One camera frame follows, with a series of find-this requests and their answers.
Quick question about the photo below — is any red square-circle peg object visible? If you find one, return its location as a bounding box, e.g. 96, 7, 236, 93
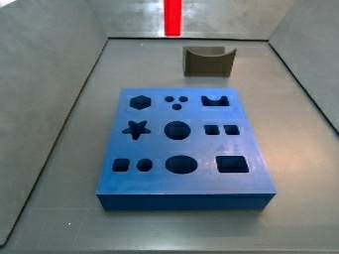
164, 0, 183, 37

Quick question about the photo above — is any blue shape-sorting foam block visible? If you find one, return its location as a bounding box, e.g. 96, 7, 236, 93
96, 88, 276, 210

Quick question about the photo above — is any dark grey curved holder block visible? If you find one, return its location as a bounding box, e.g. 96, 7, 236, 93
183, 46, 237, 77

